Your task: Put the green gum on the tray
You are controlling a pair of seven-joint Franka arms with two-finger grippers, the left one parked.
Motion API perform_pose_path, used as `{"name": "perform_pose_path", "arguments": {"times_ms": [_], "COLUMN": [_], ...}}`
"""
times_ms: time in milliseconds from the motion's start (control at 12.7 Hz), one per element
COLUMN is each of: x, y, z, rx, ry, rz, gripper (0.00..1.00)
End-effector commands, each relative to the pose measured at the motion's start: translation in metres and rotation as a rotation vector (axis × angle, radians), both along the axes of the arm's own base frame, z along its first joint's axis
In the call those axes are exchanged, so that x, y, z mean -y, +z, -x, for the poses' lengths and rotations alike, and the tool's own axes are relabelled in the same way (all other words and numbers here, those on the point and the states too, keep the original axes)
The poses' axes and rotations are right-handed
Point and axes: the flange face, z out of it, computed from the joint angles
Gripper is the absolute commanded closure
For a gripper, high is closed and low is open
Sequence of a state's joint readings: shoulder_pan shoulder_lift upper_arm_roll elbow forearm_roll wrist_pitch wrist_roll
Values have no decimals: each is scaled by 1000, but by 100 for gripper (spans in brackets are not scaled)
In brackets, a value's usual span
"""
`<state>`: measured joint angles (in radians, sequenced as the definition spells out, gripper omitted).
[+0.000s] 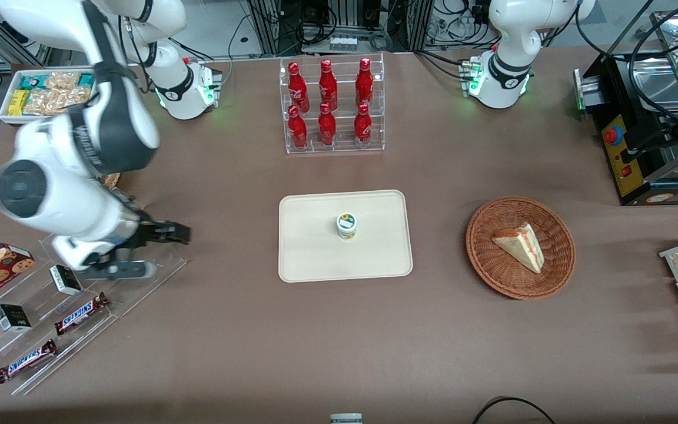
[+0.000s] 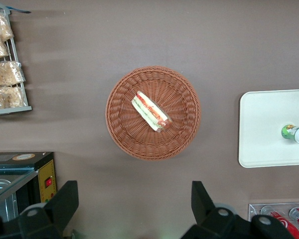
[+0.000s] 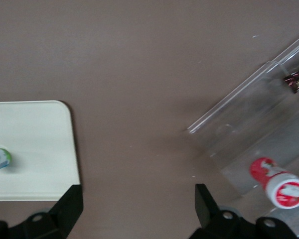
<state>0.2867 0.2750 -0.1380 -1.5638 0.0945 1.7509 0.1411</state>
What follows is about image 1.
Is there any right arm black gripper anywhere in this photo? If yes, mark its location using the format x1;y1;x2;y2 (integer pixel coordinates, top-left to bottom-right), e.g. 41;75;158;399
117;207;192;255

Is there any green gum bottle white lid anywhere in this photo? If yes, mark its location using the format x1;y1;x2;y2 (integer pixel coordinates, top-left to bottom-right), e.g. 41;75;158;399
336;212;358;240

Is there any beige plastic tray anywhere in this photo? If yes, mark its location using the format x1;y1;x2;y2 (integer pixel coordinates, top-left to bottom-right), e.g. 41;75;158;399
278;189;414;284

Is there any white rectangular snack tray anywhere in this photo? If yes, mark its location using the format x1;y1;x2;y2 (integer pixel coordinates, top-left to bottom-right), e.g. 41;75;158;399
0;69;107;125

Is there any black food warmer yellow panel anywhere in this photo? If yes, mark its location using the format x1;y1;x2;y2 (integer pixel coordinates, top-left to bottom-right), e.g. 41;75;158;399
573;9;678;207

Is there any stainless steel warmer pan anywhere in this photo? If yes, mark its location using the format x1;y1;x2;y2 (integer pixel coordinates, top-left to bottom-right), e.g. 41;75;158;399
627;56;678;112

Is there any clear acrylic stepped stand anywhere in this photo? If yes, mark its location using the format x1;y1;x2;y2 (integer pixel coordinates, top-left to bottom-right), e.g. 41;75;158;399
0;234;188;396

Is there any small black box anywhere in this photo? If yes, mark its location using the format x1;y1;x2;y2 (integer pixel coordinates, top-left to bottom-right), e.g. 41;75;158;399
49;264;84;296
0;304;32;333

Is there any brown Snickers bar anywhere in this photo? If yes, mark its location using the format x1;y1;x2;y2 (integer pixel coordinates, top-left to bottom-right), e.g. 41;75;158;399
54;292;110;336
0;339;58;385

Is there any triangular wrapped sandwich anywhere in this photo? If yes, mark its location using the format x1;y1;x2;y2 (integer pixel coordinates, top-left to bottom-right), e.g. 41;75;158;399
491;221;546;274

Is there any red cola bottle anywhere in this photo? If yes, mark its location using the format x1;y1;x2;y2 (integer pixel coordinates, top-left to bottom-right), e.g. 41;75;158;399
319;59;338;112
318;102;337;147
355;57;374;110
288;105;308;150
354;103;373;148
288;62;310;114

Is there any large clear cracker bag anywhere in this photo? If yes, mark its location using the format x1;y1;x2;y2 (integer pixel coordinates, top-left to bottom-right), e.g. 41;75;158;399
24;87;92;116

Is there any small clear cracker bag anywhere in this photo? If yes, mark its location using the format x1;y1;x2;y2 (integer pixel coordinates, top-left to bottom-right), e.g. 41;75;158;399
45;71;82;90

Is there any round brown wicker basket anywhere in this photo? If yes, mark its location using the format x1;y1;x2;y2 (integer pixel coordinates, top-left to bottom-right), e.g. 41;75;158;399
466;196;577;300

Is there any clear acrylic bottle rack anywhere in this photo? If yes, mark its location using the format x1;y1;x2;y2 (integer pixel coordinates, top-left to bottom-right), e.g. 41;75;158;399
279;52;385;155

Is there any aluminium frame rack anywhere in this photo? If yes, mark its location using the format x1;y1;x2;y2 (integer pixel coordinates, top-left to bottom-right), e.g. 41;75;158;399
248;0;434;57

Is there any black cable loop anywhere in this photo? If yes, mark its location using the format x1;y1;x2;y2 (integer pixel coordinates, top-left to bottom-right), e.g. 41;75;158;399
471;396;557;424

